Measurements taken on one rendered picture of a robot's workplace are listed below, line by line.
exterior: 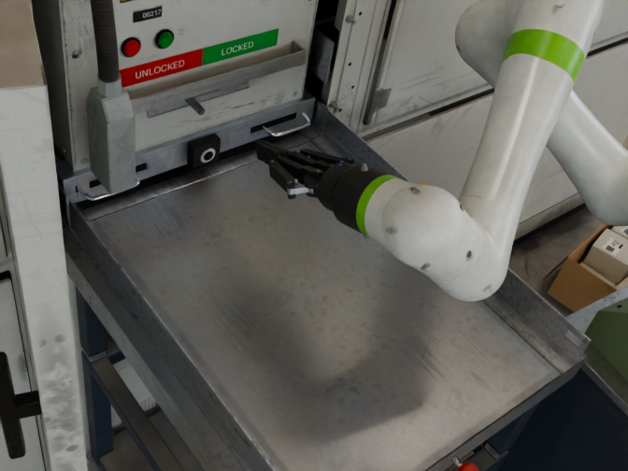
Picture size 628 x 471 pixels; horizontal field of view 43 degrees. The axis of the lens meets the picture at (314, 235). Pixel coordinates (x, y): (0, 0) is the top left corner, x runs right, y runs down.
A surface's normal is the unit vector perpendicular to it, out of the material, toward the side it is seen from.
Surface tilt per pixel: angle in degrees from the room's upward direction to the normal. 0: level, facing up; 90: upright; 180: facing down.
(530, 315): 90
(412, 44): 90
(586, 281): 75
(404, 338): 0
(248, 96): 90
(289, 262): 0
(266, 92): 90
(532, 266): 0
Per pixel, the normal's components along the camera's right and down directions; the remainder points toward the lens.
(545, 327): -0.78, 0.35
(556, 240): 0.15, -0.70
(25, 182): 0.33, 0.70
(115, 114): 0.60, 0.19
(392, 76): 0.61, 0.62
